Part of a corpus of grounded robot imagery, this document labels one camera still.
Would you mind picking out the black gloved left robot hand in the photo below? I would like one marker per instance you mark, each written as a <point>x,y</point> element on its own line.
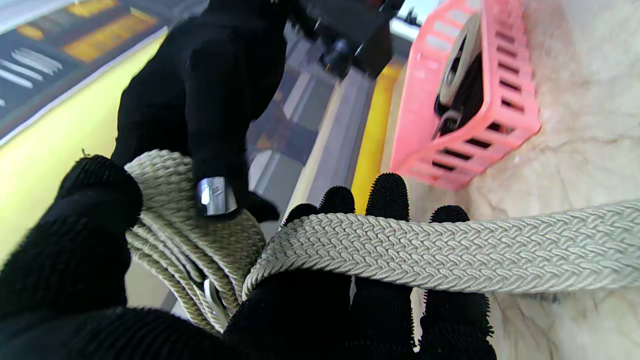
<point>75,260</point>

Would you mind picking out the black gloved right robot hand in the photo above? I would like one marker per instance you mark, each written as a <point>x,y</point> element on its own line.
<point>210,85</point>

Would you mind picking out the beige woven belt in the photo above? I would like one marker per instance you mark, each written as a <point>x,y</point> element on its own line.
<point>425,250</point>
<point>457,70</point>

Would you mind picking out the pink plastic mesh basket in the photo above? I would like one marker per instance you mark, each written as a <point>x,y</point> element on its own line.
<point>475,115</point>

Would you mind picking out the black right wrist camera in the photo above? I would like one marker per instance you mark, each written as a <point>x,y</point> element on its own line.
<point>355,35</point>

